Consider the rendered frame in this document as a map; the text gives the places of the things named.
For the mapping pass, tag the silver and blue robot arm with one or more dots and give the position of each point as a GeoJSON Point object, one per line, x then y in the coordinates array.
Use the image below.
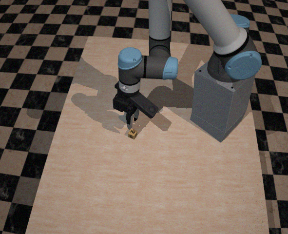
{"type": "Point", "coordinates": [234, 58]}

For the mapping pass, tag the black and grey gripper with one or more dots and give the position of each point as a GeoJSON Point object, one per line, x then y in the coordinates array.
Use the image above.
{"type": "Point", "coordinates": [121, 104]}

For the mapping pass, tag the tan wooden number cube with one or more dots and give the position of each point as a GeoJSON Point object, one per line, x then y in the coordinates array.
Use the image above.
{"type": "Point", "coordinates": [132, 134]}

